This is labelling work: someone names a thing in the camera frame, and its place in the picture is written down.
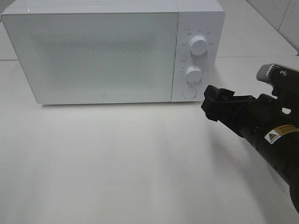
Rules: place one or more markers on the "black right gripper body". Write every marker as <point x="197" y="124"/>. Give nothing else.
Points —
<point x="264" y="121"/>

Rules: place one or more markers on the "white microwave door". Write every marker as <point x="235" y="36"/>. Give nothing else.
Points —
<point x="96" y="58"/>

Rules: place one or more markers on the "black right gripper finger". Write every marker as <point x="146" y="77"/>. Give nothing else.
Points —
<point x="214" y="94"/>
<point x="209" y="109"/>

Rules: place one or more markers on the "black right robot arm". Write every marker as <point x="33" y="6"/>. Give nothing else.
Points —
<point x="285" y="161"/>

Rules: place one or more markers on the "white microwave oven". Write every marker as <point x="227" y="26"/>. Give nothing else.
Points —
<point x="195" y="17"/>

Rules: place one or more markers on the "white upper power knob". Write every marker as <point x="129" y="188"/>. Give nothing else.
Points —
<point x="198" y="45"/>

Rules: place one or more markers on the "white lower timer knob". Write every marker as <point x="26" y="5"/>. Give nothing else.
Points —
<point x="193" y="74"/>

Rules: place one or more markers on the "round white door button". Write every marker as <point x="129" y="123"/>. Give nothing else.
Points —
<point x="189" y="93"/>

